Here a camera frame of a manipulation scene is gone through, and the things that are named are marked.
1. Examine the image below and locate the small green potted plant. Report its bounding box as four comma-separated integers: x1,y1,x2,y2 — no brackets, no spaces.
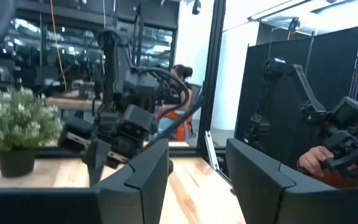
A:
0,86,65,178

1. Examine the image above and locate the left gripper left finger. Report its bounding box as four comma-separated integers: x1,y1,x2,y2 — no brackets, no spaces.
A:
0,138,170,224

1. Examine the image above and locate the yellow hanging cable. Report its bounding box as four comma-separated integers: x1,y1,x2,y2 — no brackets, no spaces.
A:
50,0,68,93

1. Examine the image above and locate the black partition panel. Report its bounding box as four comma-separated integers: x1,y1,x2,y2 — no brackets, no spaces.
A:
234,23,358,170

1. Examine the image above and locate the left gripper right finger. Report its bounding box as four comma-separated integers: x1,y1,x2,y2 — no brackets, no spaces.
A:
225,138,358,224

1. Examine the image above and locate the black vertical post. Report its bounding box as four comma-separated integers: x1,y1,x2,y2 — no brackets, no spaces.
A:
196,0,227,156

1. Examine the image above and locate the person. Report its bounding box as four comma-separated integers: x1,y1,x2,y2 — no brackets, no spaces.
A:
296,133,358,189
155,63,198,142

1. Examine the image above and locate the person's hand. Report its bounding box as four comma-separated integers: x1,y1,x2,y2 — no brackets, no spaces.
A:
296,145,335,178

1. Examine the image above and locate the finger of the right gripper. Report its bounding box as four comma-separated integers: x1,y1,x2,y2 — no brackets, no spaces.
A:
57,116,111,187
113,104,158,159

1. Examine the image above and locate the wooden background table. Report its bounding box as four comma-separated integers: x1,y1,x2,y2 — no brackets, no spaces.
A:
45,96,96,110

